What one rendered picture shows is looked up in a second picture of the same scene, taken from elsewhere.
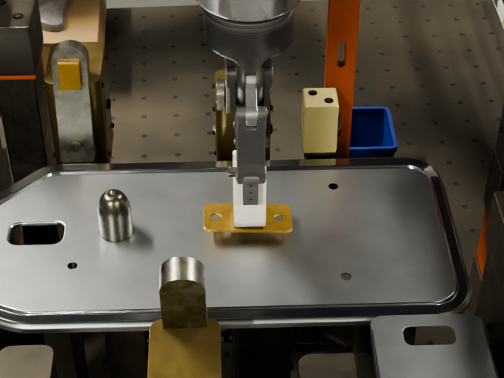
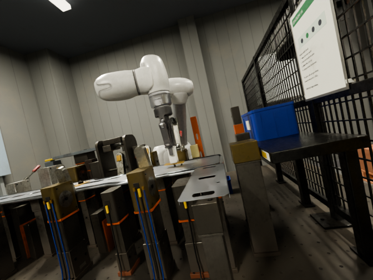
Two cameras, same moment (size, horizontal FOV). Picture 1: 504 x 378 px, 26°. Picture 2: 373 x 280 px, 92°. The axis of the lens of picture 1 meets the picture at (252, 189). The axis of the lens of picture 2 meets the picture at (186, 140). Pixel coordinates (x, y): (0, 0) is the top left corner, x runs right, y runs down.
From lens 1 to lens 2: 63 cm
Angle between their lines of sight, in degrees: 40
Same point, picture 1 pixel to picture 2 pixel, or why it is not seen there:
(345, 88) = (200, 144)
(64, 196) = not seen: hidden behind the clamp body
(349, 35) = (197, 131)
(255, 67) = (162, 116)
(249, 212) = (172, 159)
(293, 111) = not seen: hidden behind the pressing
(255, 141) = (165, 132)
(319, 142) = (195, 154)
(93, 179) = not seen: hidden behind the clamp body
